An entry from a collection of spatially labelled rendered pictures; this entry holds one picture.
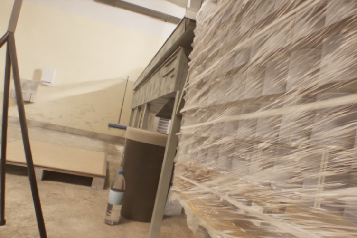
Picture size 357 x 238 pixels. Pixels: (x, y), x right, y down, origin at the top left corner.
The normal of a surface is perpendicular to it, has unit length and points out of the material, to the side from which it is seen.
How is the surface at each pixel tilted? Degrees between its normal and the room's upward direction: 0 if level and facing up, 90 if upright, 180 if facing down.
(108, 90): 90
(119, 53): 90
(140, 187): 93
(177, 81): 90
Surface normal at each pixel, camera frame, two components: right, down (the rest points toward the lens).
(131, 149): -0.68, -0.10
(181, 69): 0.25, 0.02
